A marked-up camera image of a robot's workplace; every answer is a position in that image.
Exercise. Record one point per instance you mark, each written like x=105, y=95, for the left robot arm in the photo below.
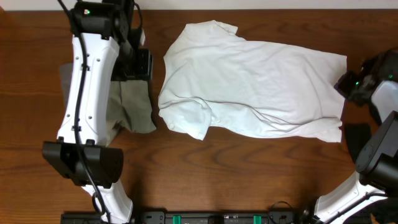
x=105, y=48

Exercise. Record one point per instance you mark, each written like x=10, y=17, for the grey folded garment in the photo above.
x=65, y=78

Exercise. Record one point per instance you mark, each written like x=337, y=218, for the black mounting rail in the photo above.
x=204, y=218

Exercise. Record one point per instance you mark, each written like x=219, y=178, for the khaki folded shorts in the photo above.
x=129, y=107

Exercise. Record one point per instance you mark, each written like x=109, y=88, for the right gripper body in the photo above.
x=350, y=86

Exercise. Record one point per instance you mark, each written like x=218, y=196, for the black garment pile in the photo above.
x=357, y=135

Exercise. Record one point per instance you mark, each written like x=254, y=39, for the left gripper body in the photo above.
x=135, y=67

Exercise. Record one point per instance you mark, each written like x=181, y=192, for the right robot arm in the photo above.
x=374, y=155

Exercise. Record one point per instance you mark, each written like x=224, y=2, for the white t-shirt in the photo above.
x=214, y=78

